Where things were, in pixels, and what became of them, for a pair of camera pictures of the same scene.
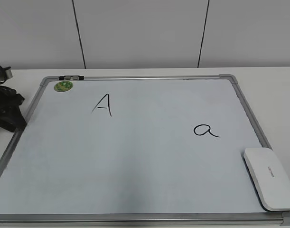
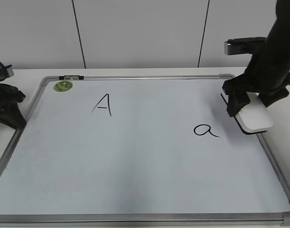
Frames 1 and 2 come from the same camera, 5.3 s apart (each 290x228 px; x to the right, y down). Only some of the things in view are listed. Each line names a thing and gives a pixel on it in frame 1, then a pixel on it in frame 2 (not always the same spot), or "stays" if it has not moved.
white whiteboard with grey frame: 134,151 stays
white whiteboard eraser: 274,190 -> 254,118
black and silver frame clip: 71,77 stays
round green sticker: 63,86 stays
